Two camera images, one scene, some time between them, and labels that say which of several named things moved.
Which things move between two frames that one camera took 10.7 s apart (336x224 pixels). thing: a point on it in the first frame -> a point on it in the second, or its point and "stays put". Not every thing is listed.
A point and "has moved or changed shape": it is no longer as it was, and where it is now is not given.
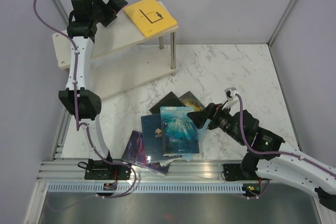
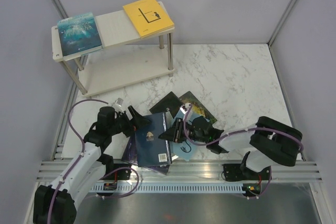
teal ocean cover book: [179, 134] has moved or changed shape
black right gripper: [212, 111] -> [174, 134]
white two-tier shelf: [124, 59] stays put
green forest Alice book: [190, 100] stays put
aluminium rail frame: [70, 170] stays put
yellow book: [149, 17] stays put
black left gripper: [116, 4] -> [135, 124]
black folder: [170, 100] stays put
